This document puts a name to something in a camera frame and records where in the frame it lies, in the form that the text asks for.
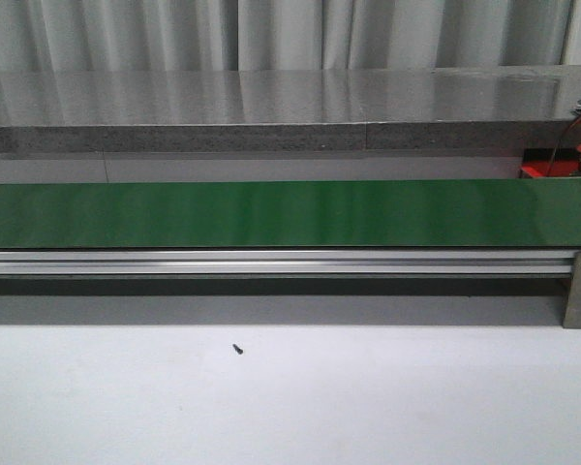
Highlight red plastic bin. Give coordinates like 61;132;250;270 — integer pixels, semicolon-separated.
519;149;579;178

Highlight green conveyor belt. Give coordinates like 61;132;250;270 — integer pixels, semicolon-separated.
0;178;581;249

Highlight white pleated curtain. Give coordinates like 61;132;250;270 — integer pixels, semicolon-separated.
0;1;573;72

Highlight aluminium conveyor rail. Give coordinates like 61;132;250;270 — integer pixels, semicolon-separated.
0;249;576;276

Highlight grey stone counter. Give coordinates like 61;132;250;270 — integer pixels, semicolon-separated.
0;65;581;153

